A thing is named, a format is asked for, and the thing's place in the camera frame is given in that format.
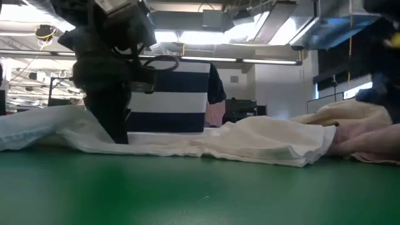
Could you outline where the rectangular silver air duct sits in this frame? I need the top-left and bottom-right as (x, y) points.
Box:
(290, 0), (384, 50)

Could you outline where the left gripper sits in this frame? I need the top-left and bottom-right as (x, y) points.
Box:
(57, 18), (157, 145)

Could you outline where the navy white striped basket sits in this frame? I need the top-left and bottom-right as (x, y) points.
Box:
(126, 59), (212, 134)

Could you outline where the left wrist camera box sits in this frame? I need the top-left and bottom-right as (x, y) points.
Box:
(95, 0), (157, 51)

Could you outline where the yellow cable reel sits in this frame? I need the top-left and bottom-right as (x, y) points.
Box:
(34, 24), (57, 41)

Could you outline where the grey ceiling box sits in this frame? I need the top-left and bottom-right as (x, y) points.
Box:
(202, 9), (225, 29)

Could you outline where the linear ceiling lamp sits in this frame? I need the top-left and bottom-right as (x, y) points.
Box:
(139, 55), (303, 66)
(0, 48), (78, 58)

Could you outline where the pink waffle-knit shirt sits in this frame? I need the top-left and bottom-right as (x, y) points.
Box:
(326, 122), (400, 166)

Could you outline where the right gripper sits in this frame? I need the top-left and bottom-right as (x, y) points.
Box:
(356, 12), (400, 124)

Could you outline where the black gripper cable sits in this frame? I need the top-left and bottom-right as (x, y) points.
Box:
(142, 55), (181, 73)

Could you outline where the green table mat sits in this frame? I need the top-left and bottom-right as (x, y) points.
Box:
(0, 145), (400, 225)

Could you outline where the pink partition panel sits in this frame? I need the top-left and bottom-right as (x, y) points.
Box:
(204, 100), (226, 128)

